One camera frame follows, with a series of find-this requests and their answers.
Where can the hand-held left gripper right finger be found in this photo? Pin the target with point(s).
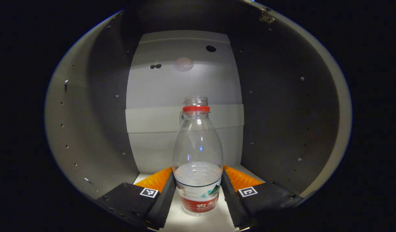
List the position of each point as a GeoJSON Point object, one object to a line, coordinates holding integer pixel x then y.
{"type": "Point", "coordinates": [230, 203]}

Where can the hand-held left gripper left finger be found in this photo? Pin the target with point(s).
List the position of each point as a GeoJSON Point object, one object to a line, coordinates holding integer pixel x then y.
{"type": "Point", "coordinates": [164, 203]}

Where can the clear plastic bottle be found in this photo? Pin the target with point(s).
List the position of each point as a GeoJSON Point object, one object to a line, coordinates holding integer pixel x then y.
{"type": "Point", "coordinates": [198, 145]}

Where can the grey cabinet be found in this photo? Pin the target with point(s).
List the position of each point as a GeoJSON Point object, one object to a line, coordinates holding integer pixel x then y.
{"type": "Point", "coordinates": [182, 87]}

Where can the round white disc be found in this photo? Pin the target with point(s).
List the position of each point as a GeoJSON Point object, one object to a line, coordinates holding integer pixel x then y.
{"type": "Point", "coordinates": [183, 64]}

